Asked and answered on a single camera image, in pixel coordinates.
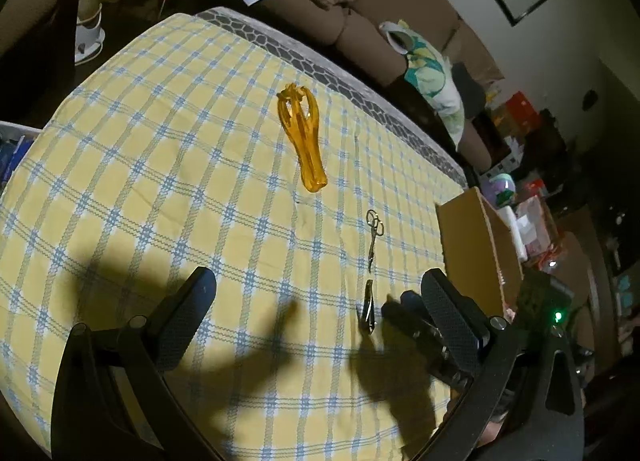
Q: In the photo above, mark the small metal scissors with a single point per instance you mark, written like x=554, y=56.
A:
x=373, y=236

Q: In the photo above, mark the black round wall fixture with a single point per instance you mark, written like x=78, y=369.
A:
x=591, y=101

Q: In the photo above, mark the orange plastic tongs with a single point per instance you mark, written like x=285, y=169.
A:
x=305, y=141

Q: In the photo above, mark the dark wooden post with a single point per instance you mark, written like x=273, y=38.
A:
x=70, y=11

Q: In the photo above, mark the white small appliance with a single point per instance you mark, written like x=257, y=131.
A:
x=90, y=36

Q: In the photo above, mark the white plastic bag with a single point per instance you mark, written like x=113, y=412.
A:
x=515, y=233

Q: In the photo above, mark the purple green round toy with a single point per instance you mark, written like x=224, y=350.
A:
x=505, y=189

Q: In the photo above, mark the grey patterned table mat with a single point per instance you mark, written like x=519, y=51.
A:
x=320, y=68

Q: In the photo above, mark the white storage bin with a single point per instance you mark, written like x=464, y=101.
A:
x=12, y=151

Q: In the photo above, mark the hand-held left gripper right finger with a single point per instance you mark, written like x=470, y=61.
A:
x=452, y=316

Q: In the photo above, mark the red box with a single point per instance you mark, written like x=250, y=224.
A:
x=522, y=111

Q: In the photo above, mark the yellow checked tablecloth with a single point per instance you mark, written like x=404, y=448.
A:
x=175, y=166

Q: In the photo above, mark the metal nail clipper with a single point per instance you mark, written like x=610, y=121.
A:
x=367, y=313

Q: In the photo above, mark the floral print pillow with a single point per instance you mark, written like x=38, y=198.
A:
x=432, y=81

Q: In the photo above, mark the brown chair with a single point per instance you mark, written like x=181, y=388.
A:
x=27, y=11

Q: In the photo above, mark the brown cardboard box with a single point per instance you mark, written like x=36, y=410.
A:
x=470, y=246

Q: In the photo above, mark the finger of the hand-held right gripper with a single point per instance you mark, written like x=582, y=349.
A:
x=410, y=328
x=414, y=302

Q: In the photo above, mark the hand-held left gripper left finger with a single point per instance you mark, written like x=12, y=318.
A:
x=192, y=308

